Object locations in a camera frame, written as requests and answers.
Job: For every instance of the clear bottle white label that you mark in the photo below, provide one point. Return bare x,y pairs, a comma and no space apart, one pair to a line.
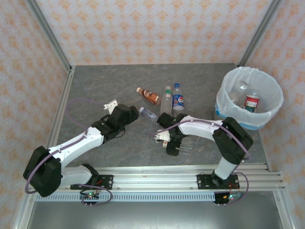
187,145

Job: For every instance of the brown plastic bottle cream cap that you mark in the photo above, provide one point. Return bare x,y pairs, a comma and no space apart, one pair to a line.
150,96

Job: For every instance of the orange label plastic bottle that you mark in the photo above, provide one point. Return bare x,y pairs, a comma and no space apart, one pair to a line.
239,90

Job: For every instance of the red label plastic bottle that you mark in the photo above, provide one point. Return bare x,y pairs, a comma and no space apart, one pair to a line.
252,102

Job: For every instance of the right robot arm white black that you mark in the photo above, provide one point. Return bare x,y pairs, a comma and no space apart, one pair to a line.
200,128

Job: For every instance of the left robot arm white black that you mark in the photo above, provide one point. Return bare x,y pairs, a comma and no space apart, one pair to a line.
76,140

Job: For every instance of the bin with white liner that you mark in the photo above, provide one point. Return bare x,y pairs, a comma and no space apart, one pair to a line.
274,112

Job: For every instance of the clear plastic bottle green cap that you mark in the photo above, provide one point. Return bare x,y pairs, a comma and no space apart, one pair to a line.
166,102

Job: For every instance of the small clear bottle blue label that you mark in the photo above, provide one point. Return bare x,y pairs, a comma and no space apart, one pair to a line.
147,113

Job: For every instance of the Pepsi plastic bottle blue cap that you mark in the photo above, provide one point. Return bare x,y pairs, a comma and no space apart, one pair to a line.
178,100

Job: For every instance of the grey metal sheet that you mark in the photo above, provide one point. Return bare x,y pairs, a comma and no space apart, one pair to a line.
155,214

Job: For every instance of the small circuit board with LEDs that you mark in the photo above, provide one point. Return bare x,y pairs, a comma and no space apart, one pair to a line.
90,196
230,197

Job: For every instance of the blue tape strip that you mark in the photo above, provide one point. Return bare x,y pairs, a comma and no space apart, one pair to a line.
255,127

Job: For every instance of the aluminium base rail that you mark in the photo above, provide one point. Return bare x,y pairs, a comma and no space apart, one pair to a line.
155,177

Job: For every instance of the aluminium table side rail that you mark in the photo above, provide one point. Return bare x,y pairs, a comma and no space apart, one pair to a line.
63,100

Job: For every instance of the aluminium frame post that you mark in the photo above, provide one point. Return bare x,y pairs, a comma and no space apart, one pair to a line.
47,31
262,28

